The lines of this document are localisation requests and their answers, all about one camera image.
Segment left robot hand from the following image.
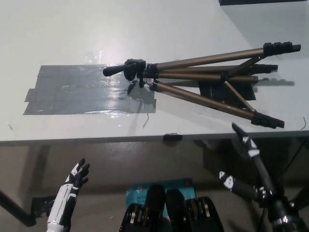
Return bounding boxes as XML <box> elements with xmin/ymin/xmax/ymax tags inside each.
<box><xmin>46</xmin><ymin>158</ymin><xmax>91</xmax><ymax>228</ymax></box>

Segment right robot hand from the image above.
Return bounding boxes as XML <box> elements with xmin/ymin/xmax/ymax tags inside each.
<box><xmin>218</xmin><ymin>122</ymin><xmax>296</xmax><ymax>223</ymax></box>

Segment flat black object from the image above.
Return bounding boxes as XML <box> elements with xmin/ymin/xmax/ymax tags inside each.
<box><xmin>218</xmin><ymin>0</ymin><xmax>309</xmax><ymax>5</ymax></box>

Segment bronze and black camera tripod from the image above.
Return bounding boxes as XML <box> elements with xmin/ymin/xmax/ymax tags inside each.
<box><xmin>103</xmin><ymin>41</ymin><xmax>302</xmax><ymax>129</ymax></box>

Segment black table leg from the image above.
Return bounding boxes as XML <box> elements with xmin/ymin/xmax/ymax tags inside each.
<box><xmin>0</xmin><ymin>187</ymin><xmax>37</xmax><ymax>227</ymax></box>

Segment grey duct tape patch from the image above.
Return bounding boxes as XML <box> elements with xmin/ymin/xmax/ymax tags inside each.
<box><xmin>23</xmin><ymin>63</ymin><xmax>157</xmax><ymax>116</ymax></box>

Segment black tape patch on table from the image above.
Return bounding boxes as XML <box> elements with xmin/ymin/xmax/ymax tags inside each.
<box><xmin>197</xmin><ymin>81</ymin><xmax>256</xmax><ymax>102</ymax></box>

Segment black tape patch on floor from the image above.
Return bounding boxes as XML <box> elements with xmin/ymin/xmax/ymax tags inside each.
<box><xmin>31</xmin><ymin>195</ymin><xmax>61</xmax><ymax>216</ymax></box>

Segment teal cardboard box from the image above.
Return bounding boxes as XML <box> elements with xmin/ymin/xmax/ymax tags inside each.
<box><xmin>125</xmin><ymin>177</ymin><xmax>196</xmax><ymax>218</ymax></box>

